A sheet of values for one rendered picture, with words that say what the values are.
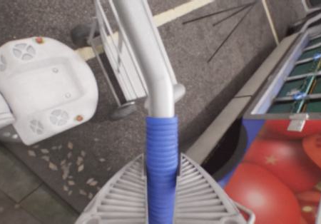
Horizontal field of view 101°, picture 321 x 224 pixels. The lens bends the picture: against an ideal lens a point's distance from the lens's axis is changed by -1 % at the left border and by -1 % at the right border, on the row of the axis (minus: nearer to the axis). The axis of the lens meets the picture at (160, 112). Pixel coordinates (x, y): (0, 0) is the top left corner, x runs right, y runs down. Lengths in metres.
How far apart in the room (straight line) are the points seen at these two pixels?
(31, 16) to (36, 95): 0.71
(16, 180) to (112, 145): 0.66
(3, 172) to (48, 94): 0.61
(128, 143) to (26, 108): 0.80
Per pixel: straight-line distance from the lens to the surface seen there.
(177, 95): 0.22
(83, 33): 1.24
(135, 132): 1.40
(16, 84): 1.10
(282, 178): 0.97
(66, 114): 0.97
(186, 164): 0.16
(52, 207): 1.43
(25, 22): 1.55
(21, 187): 1.38
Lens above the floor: 1.32
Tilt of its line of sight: 61 degrees down
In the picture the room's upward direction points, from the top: 86 degrees clockwise
